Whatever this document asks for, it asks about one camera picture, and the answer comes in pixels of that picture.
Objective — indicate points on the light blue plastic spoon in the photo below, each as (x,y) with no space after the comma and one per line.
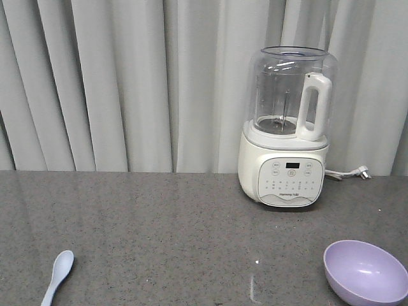
(61,268)

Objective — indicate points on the purple plastic bowl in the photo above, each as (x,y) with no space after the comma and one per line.
(364,274)

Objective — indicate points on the white blender with clear jar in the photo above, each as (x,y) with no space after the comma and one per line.
(284,140)

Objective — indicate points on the grey pleated curtain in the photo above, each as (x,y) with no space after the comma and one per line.
(159,86)

